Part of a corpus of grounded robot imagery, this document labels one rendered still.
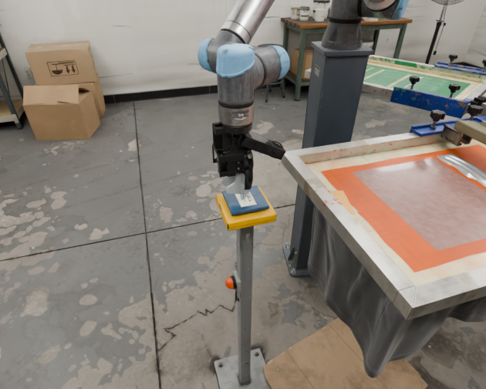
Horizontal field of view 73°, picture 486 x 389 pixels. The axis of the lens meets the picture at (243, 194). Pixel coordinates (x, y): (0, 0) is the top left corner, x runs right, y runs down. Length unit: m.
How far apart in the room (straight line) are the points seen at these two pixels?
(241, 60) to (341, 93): 0.81
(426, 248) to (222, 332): 1.15
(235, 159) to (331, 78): 0.74
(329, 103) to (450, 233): 0.74
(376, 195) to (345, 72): 0.60
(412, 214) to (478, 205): 0.19
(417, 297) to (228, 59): 0.55
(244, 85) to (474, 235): 0.62
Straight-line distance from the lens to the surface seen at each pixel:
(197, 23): 4.44
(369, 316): 1.01
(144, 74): 4.48
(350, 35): 1.38
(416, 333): 1.02
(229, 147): 0.74
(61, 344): 1.90
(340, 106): 1.44
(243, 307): 1.15
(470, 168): 1.20
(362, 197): 0.93
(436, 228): 0.90
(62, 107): 3.64
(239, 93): 0.68
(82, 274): 2.15
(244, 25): 0.86
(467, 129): 1.23
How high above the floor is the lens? 1.47
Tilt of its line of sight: 36 degrees down
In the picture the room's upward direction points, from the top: straight up
